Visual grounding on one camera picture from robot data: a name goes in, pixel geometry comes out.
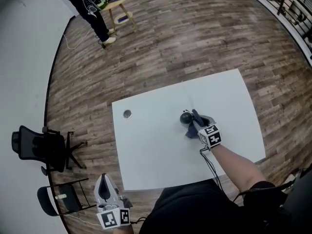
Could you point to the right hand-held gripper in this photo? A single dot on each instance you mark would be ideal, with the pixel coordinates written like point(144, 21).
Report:
point(210, 135)

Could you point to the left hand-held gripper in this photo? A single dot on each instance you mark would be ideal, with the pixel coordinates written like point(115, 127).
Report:
point(112, 217)

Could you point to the dark blue cloth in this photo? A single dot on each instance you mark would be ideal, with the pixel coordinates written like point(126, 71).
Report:
point(192, 132)

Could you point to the black round knob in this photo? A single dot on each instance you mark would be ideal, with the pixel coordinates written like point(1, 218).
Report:
point(186, 118)

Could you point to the person's right forearm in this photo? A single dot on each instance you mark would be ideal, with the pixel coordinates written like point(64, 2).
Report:
point(239, 164)

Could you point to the small white bottle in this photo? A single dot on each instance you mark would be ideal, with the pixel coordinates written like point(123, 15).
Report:
point(60, 196)

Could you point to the black folding chair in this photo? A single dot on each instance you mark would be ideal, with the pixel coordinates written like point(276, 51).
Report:
point(45, 201)

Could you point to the person's black clothing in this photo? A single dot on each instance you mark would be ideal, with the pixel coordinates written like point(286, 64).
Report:
point(195, 208)

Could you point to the black office chair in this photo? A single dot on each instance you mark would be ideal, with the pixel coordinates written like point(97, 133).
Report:
point(29, 142)

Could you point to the purple flat item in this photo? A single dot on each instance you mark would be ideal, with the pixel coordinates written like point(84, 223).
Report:
point(123, 19)

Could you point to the black metal railing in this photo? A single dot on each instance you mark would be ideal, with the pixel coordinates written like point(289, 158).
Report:
point(282, 4)

